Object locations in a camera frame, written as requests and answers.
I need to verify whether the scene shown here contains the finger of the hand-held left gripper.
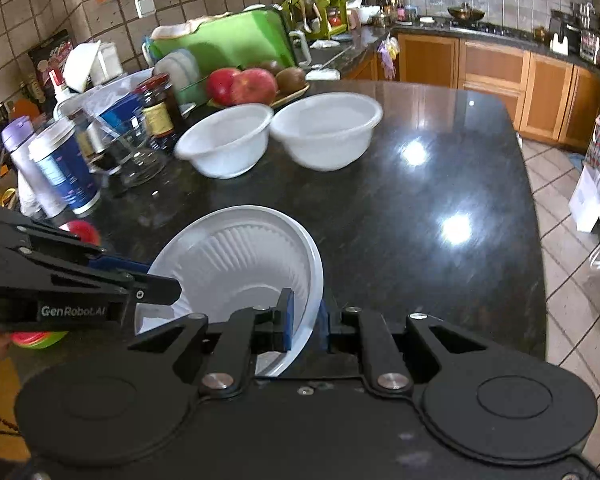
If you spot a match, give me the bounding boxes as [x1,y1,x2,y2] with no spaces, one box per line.
[0,205,151,274]
[10,249,183,305]

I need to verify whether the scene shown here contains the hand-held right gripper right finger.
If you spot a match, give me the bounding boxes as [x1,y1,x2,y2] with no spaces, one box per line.
[318,301,488,396]

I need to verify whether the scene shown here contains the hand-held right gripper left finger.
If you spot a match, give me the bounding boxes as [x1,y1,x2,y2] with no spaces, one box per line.
[127,287,296,397]

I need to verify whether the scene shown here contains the green plastic plate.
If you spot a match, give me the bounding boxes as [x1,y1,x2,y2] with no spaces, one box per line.
[27,332,70,352]

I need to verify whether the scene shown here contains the white plastic bowl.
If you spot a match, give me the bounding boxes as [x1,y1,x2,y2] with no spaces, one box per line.
[134,205,326,378]
[270,92,384,171]
[174,104,275,180]

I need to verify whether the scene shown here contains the glass measuring cup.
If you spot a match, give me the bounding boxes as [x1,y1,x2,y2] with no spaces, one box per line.
[96,119,170,188]

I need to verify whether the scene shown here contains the blue paper cup white lid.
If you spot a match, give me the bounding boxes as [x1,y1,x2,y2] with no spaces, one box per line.
[28,120,102,213]

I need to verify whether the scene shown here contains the white bottle purple cap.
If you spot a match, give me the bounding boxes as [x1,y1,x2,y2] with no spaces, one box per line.
[1,115,61,220]

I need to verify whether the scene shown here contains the blue tissue pack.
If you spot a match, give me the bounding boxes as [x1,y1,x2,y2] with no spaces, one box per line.
[99,94,148,133]

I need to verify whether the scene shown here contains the dark sauce jar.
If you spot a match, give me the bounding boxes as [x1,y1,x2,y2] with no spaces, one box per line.
[134,74,187,142]

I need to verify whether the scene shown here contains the white dish stack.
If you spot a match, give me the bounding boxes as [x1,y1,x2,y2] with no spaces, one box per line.
[152,49,202,106]

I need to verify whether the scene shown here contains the dark red apple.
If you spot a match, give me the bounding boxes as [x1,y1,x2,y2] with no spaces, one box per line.
[206,67,242,106]

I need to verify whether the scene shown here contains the black snack package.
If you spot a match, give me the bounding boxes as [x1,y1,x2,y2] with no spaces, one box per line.
[27,30,77,98]

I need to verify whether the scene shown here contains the pale red striped apple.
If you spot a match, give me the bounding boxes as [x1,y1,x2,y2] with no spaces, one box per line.
[230,68,279,107]

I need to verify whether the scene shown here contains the beige fruit tray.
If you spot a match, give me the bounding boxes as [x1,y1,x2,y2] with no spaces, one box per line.
[205,81,312,111]

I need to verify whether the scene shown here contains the brown kiwi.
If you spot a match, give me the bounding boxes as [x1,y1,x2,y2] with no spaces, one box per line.
[244,60,285,77]
[275,67,307,94]

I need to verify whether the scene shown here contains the white cloth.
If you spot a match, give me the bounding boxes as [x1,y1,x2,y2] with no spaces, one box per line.
[150,16,231,41]

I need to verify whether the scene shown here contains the green cutting board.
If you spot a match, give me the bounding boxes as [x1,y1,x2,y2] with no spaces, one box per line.
[149,6,298,106]

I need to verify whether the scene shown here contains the white window box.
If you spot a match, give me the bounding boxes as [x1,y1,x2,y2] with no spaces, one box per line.
[569,164,600,233]

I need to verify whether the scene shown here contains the yellow purple hanging cloth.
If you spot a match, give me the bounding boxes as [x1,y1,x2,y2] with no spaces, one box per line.
[377,35,401,81]

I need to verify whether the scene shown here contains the green dish rack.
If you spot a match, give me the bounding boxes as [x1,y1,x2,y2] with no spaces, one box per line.
[281,0,351,41]

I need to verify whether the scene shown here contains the wooden lower cabinets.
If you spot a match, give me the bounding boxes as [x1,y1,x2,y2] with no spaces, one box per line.
[342,32,600,153]

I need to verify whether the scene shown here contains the gas stove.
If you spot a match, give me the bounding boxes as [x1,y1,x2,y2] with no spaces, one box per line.
[420,17,536,36]

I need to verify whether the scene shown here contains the dark wok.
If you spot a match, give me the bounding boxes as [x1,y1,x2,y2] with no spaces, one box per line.
[447,4,487,23]

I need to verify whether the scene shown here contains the black cooking pot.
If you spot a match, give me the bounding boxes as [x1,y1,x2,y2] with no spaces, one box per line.
[550,10,581,41]

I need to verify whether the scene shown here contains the stainless steel pots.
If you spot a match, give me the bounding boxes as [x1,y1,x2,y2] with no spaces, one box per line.
[572,2,600,31]

